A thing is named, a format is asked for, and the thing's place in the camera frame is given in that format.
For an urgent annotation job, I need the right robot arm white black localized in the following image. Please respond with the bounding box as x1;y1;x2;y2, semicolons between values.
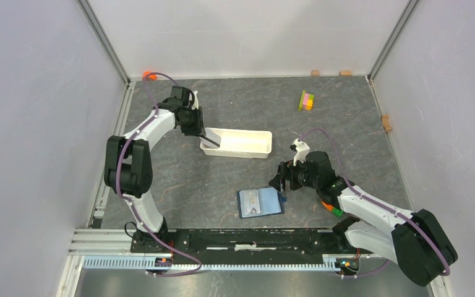
268;151;458;286

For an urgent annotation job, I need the white cable comb rail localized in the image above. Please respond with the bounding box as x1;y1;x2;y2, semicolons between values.
82;256;340;272

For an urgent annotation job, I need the colourful toy block stack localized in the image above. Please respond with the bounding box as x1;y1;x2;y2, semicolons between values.
298;90;315;111

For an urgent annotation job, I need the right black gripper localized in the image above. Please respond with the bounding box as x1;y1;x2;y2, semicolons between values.
268;156;320;193

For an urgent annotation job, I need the wooden block right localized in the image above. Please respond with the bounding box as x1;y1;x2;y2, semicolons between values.
339;70;353;76

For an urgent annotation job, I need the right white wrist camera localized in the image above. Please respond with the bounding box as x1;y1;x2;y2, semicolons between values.
289;139;310;166

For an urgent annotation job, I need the blue card holder wallet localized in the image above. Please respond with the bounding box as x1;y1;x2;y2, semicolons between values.
237;187;286;219

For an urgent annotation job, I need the orange round cap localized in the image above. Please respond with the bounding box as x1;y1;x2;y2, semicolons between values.
142;71;157;80

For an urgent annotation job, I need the white credit card gold chip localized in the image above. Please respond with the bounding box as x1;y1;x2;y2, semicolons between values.
239;190;262;218

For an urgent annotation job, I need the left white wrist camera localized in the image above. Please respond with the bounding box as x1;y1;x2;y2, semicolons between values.
190;90;199;110

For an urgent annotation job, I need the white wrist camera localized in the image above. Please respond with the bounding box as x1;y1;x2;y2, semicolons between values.
190;90;199;110
289;139;310;166

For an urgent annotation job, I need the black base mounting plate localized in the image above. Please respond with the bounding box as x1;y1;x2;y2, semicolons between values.
130;228;360;266

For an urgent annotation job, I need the orange plastic ring toy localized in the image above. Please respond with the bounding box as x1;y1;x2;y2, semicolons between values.
321;201;334;212

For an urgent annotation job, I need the white plastic tray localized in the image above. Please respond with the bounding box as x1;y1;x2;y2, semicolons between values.
199;127;273;159

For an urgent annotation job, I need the green toy block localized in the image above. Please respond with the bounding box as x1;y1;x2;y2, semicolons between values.
331;208;343;218

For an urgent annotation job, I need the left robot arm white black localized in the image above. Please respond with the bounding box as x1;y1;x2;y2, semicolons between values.
104;86;206;252

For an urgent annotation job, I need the curved wooden piece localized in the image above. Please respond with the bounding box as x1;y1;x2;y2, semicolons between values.
381;114;393;133

